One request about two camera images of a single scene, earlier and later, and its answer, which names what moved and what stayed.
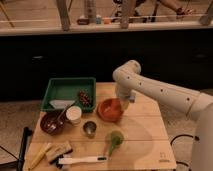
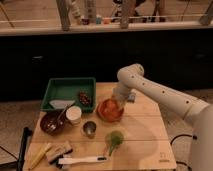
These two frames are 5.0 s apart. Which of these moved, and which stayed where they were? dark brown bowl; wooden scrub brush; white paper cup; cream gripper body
Moved: cream gripper body
Stayed: white paper cup; dark brown bowl; wooden scrub brush
